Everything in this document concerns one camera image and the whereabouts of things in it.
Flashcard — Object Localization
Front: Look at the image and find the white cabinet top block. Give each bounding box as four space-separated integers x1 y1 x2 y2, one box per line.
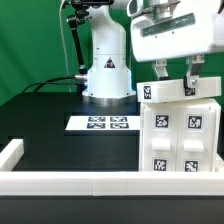
137 77 221 103

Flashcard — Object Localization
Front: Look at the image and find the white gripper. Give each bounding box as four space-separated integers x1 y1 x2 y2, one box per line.
128 0 224 88

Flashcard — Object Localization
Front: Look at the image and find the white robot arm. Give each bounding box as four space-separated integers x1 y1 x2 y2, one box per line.
83 0 224 103

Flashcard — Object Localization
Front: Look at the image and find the black cable bundle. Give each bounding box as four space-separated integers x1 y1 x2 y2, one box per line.
22 76 84 94

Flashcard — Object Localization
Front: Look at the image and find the white U-shaped fence frame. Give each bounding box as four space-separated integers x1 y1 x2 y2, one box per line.
0 139 224 196

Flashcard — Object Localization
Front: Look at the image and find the white base tag plate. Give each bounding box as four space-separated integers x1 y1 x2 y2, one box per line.
66 116 140 131

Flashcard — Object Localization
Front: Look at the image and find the white hanging cable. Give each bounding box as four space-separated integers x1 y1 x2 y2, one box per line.
58 0 73 93

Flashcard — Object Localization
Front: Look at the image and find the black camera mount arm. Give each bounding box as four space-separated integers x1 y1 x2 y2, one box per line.
65 0 114 94

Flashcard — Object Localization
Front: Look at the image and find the white cabinet body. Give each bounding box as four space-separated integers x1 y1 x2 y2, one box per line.
139 99 221 172

